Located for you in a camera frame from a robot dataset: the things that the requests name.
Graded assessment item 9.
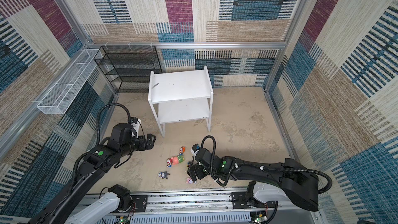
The orange crab hood Doraemon figure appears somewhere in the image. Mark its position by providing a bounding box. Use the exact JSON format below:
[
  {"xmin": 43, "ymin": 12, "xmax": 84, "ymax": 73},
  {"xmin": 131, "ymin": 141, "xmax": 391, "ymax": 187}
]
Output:
[{"xmin": 179, "ymin": 146, "xmax": 185, "ymax": 155}]

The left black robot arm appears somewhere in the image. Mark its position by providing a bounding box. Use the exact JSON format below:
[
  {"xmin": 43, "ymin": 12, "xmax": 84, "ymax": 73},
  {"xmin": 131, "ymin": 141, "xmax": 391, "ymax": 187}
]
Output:
[{"xmin": 28, "ymin": 103, "xmax": 157, "ymax": 224}]

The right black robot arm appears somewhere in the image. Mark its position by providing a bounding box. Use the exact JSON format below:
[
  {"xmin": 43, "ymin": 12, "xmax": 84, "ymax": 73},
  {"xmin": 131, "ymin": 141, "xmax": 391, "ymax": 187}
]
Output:
[{"xmin": 187, "ymin": 143, "xmax": 333, "ymax": 212}]

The white two-tier shelf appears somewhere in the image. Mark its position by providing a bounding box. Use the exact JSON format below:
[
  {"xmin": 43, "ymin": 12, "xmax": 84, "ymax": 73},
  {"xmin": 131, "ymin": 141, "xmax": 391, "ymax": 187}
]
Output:
[{"xmin": 148, "ymin": 66, "xmax": 214, "ymax": 137}]

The pink green cactus figure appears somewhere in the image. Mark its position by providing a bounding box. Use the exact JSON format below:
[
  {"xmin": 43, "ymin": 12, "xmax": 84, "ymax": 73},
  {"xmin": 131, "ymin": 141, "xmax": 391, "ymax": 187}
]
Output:
[{"xmin": 171, "ymin": 155, "xmax": 184, "ymax": 166}]

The red hat Doraemon figure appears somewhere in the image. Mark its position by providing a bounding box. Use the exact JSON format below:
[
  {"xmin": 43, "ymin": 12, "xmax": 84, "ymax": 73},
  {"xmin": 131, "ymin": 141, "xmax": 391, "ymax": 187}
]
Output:
[{"xmin": 166, "ymin": 158, "xmax": 173, "ymax": 168}]

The grey hood Doraemon figure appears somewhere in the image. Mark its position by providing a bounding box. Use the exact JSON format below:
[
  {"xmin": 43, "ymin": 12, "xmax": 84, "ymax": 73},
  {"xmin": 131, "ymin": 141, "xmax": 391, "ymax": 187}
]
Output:
[{"xmin": 158, "ymin": 171, "xmax": 169, "ymax": 179}]

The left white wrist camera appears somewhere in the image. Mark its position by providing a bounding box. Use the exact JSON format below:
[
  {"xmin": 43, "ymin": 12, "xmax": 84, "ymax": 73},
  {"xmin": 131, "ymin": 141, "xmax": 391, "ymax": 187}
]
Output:
[{"xmin": 130, "ymin": 117, "xmax": 140, "ymax": 139}]

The aluminium mounting rail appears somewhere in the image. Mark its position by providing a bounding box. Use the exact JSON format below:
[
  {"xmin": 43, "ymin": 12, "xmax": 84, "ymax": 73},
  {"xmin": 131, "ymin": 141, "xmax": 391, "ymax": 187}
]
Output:
[{"xmin": 94, "ymin": 186, "xmax": 327, "ymax": 224}]

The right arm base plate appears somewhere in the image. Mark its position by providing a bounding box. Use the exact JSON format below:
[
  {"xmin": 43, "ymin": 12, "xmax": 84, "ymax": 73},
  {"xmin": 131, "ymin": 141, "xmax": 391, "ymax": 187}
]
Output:
[{"xmin": 228, "ymin": 191, "xmax": 277, "ymax": 209}]

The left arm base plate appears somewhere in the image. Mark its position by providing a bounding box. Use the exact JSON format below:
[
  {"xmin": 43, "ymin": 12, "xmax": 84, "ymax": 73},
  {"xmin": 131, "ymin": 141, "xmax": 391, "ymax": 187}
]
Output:
[{"xmin": 116, "ymin": 195, "xmax": 148, "ymax": 215}]

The black wire mesh rack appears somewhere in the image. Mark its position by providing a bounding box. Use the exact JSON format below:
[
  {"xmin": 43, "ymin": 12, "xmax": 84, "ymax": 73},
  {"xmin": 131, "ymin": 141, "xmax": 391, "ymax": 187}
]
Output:
[{"xmin": 94, "ymin": 46, "xmax": 164, "ymax": 93}]

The white wire mesh basket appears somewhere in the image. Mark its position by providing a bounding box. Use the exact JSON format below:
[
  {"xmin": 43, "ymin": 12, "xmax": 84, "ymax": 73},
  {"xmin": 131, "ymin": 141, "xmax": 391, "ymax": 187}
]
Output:
[{"xmin": 37, "ymin": 49, "xmax": 98, "ymax": 115}]

